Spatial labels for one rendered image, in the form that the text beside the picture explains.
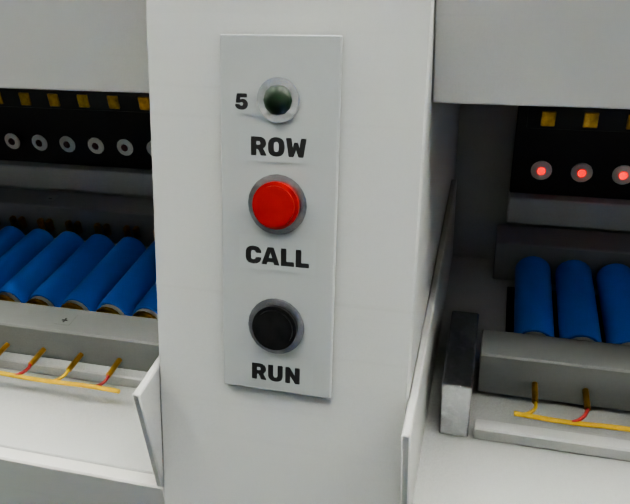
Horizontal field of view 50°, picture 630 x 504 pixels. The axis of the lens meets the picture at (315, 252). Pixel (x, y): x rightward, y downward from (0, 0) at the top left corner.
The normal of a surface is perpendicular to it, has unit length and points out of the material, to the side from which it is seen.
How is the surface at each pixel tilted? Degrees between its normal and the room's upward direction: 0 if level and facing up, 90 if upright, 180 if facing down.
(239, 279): 90
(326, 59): 90
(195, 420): 90
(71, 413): 18
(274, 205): 90
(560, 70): 108
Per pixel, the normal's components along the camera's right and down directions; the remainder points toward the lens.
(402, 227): -0.25, 0.24
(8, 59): -0.25, 0.53
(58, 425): -0.06, -0.85
